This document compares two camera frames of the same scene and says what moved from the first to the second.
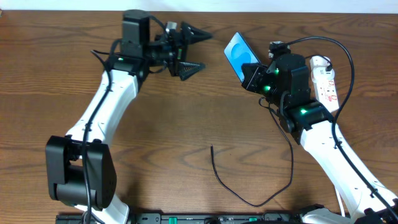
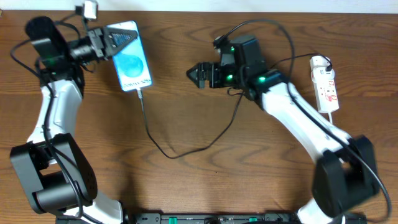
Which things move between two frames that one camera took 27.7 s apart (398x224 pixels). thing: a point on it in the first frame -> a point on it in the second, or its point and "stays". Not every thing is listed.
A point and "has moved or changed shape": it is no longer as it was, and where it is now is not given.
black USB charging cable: (237, 196) -> (230, 121)
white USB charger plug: (319, 74) stays
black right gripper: (250, 76) -> (206, 74)
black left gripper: (179, 50) -> (100, 43)
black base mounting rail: (193, 218) stays
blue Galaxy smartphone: (238, 52) has moved or changed shape
